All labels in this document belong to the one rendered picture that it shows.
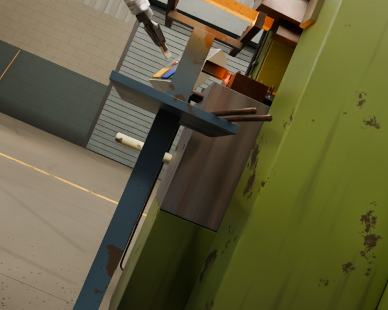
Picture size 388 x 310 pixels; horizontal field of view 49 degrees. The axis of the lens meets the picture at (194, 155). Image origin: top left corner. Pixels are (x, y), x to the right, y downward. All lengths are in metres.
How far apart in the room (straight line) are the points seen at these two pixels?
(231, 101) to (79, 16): 9.09
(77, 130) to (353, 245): 8.93
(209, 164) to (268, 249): 0.36
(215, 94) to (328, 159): 0.42
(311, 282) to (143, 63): 8.86
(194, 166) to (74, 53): 8.90
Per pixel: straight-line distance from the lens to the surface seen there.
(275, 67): 1.86
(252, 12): 1.05
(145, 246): 1.38
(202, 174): 1.36
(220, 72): 1.61
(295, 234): 1.18
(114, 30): 10.11
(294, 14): 1.65
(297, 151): 1.15
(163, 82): 2.10
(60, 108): 10.01
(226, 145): 1.37
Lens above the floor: 0.64
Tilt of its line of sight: 1 degrees up
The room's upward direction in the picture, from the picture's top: 23 degrees clockwise
